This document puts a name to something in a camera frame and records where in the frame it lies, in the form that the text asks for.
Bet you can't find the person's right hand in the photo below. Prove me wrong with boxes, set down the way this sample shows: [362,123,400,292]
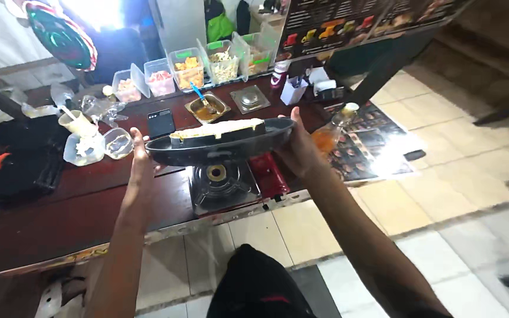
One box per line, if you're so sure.
[274,106,327,180]

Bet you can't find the person's left hand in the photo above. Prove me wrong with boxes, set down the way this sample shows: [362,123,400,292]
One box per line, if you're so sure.
[130,127,167,184]

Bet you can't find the black round pan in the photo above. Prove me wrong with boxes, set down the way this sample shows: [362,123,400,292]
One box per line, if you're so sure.
[145,117,296,167]

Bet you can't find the person's left forearm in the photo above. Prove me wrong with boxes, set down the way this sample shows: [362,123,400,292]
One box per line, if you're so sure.
[84,179,153,318]

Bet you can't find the person's right forearm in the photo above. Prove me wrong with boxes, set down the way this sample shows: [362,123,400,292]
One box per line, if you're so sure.
[303,163,454,318]

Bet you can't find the round clear plastic lid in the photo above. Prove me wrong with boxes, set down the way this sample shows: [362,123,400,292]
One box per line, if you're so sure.
[103,127,134,160]

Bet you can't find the white box with pens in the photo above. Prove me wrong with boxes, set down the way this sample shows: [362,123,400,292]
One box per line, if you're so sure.
[280,76,308,106]

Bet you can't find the black smartphone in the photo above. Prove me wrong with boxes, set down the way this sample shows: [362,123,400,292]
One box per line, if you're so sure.
[147,109,176,140]

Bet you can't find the bottle with orange liquid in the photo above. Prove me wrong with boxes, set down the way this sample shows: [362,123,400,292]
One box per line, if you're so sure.
[310,102,360,156]

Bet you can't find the maroon bottle with white cap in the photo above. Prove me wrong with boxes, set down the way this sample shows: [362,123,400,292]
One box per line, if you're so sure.
[270,60,291,89]

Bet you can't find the crumpled clear plastic bag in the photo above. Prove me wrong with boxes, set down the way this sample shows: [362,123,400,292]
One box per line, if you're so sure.
[80,95,129,129]

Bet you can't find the plastic container with pinkish food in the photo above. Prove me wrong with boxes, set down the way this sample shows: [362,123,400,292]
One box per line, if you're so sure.
[112,69,142,103]

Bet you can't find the clear tub with white cream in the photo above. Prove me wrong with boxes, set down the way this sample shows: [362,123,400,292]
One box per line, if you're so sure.
[63,132,105,167]

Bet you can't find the clear plastic container lid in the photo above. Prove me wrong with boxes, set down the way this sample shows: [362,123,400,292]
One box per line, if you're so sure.
[232,31,251,83]
[130,63,151,99]
[196,38,214,86]

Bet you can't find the cream-coloured plastic cup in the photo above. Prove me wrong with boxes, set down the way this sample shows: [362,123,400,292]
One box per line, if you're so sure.
[58,109,99,138]

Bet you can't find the plastic container with red-white food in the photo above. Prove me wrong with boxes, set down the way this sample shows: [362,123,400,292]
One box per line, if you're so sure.
[143,58,176,97]

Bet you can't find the portable gas stove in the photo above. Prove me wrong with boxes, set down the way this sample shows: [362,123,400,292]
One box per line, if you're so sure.
[186,152,290,218]

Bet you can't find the square metal sauce container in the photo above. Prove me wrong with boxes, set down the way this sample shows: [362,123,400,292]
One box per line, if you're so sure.
[184,91,232,125]

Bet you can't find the green-clipped plastic container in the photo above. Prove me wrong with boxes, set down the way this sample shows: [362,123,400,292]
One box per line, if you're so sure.
[239,32,276,77]

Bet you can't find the dark printed menu sheet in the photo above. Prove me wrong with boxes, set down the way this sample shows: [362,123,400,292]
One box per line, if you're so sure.
[323,101,421,183]

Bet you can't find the plastic container with orange food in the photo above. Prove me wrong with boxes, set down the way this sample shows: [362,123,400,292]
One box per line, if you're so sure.
[168,47,205,91]

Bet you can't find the plastic container with pale food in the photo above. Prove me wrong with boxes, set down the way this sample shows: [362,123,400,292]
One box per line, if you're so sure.
[205,40,240,85]

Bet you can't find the large dark menu banner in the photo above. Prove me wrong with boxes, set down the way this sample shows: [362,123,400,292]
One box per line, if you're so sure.
[275,0,456,63]

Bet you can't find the black cloth bag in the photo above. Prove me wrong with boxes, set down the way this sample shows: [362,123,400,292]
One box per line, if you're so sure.
[0,115,67,205]

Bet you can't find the bright green bag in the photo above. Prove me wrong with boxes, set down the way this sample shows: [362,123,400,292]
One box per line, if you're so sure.
[207,12,235,43]

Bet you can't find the green and red round object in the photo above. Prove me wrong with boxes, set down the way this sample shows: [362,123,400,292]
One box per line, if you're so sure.
[24,0,98,72]

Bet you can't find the person's body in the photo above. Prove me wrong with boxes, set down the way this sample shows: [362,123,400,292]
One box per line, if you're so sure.
[206,244,317,318]

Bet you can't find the white object with holes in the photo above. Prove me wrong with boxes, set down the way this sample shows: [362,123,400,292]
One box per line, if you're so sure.
[36,281,63,318]

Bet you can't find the blue-handled brush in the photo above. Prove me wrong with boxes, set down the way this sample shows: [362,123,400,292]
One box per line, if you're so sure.
[190,82,217,115]

